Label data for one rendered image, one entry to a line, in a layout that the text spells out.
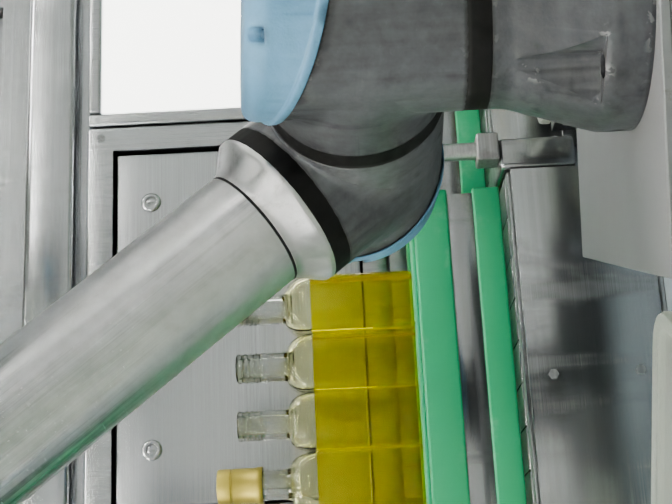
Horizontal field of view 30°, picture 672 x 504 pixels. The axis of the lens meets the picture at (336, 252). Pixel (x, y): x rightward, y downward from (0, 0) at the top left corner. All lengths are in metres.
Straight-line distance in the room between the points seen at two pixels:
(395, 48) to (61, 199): 0.82
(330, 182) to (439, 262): 0.35
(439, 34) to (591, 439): 0.49
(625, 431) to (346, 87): 0.49
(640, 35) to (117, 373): 0.36
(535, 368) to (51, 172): 0.65
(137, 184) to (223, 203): 0.66
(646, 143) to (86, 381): 0.36
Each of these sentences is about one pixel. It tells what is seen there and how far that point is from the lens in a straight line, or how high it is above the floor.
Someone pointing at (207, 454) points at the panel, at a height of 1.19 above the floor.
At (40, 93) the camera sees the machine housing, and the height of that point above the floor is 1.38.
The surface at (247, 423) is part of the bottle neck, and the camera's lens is 1.23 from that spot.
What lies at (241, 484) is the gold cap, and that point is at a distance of 1.22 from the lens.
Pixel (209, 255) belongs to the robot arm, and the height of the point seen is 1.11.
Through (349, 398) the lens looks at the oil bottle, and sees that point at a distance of 1.21.
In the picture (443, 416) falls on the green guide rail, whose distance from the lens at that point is 1.10.
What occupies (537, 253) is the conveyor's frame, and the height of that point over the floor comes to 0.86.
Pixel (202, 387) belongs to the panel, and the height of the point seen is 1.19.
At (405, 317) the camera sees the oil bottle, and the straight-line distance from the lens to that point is 1.23.
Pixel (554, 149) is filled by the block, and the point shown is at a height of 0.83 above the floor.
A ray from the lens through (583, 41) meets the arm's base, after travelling 0.70.
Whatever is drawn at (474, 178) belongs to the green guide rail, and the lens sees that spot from 1.26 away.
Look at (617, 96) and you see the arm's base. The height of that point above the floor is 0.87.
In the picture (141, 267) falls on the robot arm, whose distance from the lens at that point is 0.79.
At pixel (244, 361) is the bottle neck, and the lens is 1.24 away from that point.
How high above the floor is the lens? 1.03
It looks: 1 degrees up
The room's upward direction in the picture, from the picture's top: 93 degrees counter-clockwise
